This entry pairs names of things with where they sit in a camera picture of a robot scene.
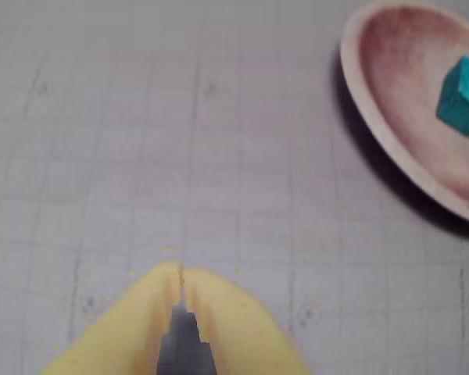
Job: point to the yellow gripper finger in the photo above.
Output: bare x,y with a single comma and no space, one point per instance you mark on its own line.
246,336
121,336

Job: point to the blue block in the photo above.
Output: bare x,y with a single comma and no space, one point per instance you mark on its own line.
463,101

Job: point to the round wooden bowl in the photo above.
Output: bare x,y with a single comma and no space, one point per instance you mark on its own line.
406,97

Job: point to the brown grid paper mat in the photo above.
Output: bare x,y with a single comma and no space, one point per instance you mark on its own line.
140,136

